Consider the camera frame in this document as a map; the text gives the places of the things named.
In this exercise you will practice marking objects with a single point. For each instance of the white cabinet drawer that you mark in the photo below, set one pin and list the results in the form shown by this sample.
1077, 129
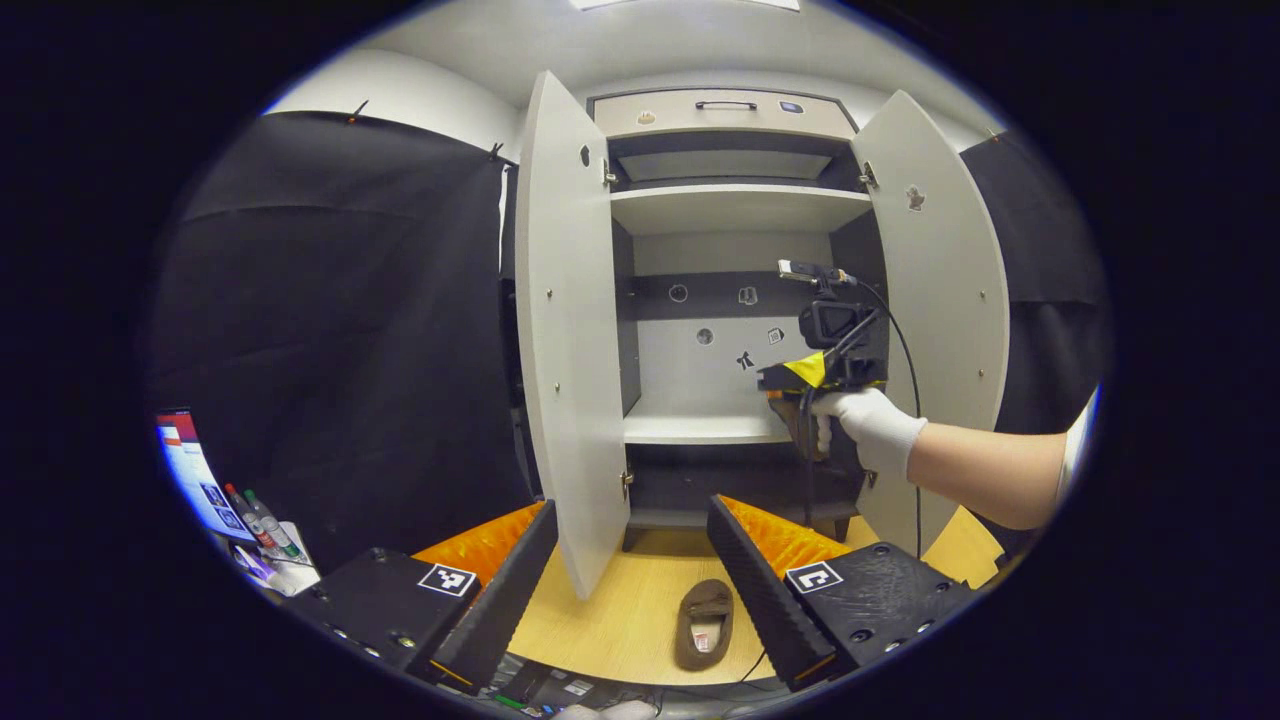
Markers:
725, 120

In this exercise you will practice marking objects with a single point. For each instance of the person's white shirt sleeve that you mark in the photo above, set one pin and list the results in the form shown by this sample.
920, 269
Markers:
1080, 440

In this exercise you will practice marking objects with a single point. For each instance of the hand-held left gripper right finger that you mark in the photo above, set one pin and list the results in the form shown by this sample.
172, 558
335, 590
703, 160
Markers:
760, 590

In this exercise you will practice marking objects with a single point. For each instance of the computer screen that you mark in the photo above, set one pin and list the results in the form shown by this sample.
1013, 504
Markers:
195, 470

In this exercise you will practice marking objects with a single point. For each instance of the red-capped marker pen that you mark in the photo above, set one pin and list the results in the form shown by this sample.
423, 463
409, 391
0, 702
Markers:
250, 520

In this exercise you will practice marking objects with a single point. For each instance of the white cabinet door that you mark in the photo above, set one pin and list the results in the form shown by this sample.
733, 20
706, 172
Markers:
945, 300
575, 350

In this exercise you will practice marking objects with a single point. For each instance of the black backdrop cloth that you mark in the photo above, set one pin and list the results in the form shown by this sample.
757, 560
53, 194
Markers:
350, 350

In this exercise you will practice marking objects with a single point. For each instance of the white shoe cabinet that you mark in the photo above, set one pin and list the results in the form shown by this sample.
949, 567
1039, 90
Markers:
735, 210

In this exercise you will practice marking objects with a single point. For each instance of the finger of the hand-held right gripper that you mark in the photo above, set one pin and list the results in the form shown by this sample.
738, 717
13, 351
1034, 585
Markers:
780, 378

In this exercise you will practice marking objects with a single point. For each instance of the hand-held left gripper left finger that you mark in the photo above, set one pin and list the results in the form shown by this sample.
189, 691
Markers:
505, 600

